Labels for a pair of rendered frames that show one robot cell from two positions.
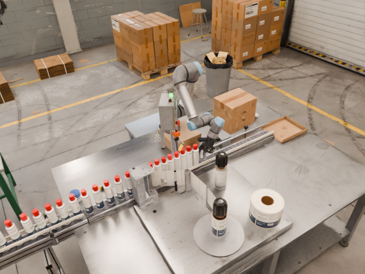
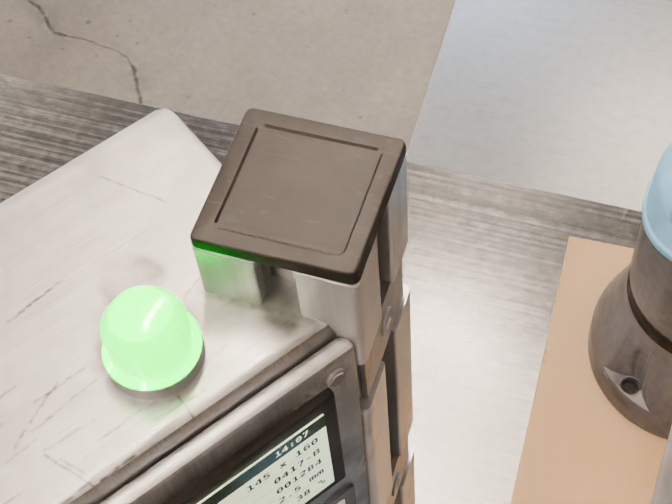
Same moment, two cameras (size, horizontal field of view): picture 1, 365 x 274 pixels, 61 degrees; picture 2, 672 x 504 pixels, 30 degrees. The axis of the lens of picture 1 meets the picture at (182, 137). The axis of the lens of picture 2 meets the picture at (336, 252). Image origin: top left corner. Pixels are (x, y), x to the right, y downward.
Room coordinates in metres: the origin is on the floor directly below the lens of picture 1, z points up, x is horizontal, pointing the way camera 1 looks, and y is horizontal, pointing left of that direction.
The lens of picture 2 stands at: (1.74, -0.10, 1.76)
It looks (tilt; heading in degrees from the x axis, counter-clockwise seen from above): 57 degrees down; 53
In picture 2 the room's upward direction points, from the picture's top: 6 degrees counter-clockwise
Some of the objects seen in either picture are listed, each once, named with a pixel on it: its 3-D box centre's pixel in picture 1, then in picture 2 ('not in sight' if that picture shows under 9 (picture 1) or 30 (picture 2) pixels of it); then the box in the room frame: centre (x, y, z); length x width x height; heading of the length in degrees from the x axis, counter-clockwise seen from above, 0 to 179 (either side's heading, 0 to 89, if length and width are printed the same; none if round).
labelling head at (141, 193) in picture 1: (143, 184); not in sight; (1.46, 0.27, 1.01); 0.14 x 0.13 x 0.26; 119
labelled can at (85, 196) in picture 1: (86, 201); not in sight; (1.36, 0.64, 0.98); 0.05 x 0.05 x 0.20
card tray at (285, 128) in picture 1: (283, 128); not in sight; (2.23, -0.92, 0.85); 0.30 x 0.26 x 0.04; 119
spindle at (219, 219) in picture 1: (219, 217); not in sight; (1.14, -0.19, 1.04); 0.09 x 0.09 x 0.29
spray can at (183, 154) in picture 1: (183, 160); not in sight; (1.72, 0.00, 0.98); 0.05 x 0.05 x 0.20
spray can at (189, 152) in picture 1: (188, 157); not in sight; (1.75, -0.04, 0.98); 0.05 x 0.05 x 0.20
